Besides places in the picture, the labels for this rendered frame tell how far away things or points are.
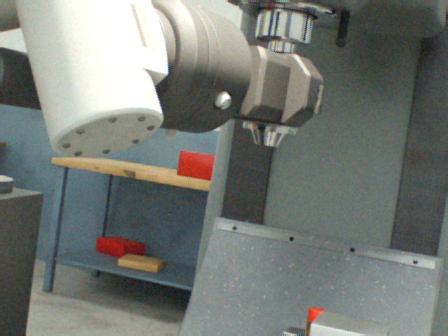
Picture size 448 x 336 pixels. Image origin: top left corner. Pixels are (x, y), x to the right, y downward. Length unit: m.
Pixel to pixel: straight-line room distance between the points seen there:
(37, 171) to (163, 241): 1.19
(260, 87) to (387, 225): 0.49
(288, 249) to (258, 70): 0.50
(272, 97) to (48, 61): 0.19
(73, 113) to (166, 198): 4.82
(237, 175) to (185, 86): 0.57
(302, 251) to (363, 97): 0.22
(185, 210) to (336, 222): 4.19
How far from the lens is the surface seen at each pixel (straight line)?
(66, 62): 0.39
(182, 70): 0.44
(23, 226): 0.78
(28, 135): 5.75
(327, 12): 0.59
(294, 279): 0.96
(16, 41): 5.91
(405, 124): 0.96
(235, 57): 0.48
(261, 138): 0.60
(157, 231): 5.24
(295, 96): 0.54
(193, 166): 4.50
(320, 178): 0.98
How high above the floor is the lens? 1.20
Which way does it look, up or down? 3 degrees down
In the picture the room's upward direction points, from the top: 8 degrees clockwise
